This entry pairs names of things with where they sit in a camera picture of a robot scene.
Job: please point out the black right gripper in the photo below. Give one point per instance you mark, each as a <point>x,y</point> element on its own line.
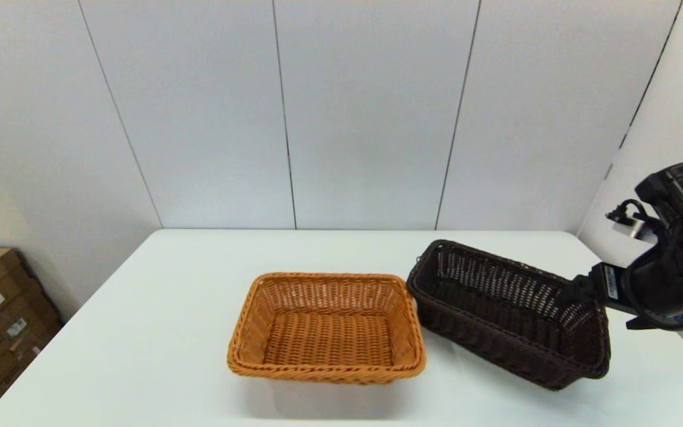
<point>661,284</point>

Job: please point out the dark brown wicker basket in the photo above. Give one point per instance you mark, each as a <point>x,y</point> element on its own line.
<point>495,350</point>

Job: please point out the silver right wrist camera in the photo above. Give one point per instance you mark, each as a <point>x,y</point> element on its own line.
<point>635,228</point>

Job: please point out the orange wicker basket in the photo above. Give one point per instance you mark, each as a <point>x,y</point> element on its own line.
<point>324,338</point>

